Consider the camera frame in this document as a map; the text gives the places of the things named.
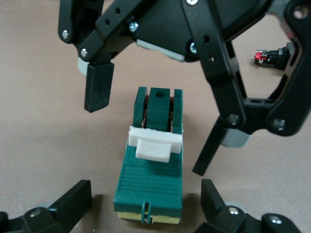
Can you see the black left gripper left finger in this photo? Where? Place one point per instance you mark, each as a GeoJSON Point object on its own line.
{"type": "Point", "coordinates": [63, 211]}

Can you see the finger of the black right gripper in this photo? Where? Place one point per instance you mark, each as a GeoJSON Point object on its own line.
{"type": "Point", "coordinates": [98, 87]}
{"type": "Point", "coordinates": [221, 80]}

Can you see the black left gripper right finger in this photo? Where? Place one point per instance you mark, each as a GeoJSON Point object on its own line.
{"type": "Point", "coordinates": [218, 218]}

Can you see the black push button red block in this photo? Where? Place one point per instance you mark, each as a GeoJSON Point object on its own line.
{"type": "Point", "coordinates": [274, 57]}

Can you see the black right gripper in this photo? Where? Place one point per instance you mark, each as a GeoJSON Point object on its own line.
{"type": "Point", "coordinates": [160, 26]}

